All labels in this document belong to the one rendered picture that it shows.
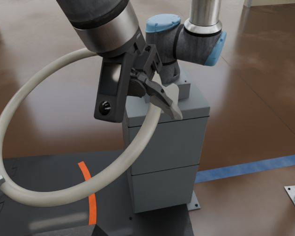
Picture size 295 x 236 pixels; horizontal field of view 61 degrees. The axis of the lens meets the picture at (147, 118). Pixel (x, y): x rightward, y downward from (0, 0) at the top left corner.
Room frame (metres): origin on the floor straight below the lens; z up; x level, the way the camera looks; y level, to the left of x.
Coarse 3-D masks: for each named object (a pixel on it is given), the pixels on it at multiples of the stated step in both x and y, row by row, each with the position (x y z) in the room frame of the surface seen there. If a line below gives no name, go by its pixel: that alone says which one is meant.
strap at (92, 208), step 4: (80, 164) 1.26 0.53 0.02; (84, 164) 1.26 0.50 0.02; (84, 168) 1.22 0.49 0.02; (84, 172) 1.18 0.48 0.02; (88, 172) 1.18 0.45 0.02; (84, 176) 1.15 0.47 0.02; (88, 176) 1.15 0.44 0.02; (88, 196) 0.97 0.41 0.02; (92, 196) 0.97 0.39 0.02; (92, 200) 0.94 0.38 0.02; (92, 204) 0.91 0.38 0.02; (92, 208) 0.88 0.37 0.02; (92, 212) 0.86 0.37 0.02; (92, 216) 0.83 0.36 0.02; (92, 220) 0.80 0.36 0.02
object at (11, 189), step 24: (48, 72) 0.69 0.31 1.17; (24, 96) 0.62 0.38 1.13; (0, 120) 0.53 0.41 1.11; (144, 120) 0.41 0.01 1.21; (0, 144) 0.46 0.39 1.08; (144, 144) 0.36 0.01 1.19; (0, 168) 0.38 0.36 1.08; (120, 168) 0.31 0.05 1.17; (24, 192) 0.30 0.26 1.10; (48, 192) 0.29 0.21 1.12; (72, 192) 0.28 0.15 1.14
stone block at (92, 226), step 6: (72, 228) 0.48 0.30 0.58; (78, 228) 0.47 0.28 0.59; (84, 228) 0.47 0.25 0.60; (90, 228) 0.47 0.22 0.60; (96, 228) 0.47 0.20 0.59; (36, 234) 0.45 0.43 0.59; (42, 234) 0.44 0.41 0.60; (48, 234) 0.44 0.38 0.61; (54, 234) 0.44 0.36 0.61; (60, 234) 0.44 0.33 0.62; (66, 234) 0.43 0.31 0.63; (72, 234) 0.43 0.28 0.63; (78, 234) 0.43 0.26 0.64; (84, 234) 0.42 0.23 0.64; (90, 234) 0.42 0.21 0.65; (96, 234) 0.43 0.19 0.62; (102, 234) 0.45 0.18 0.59
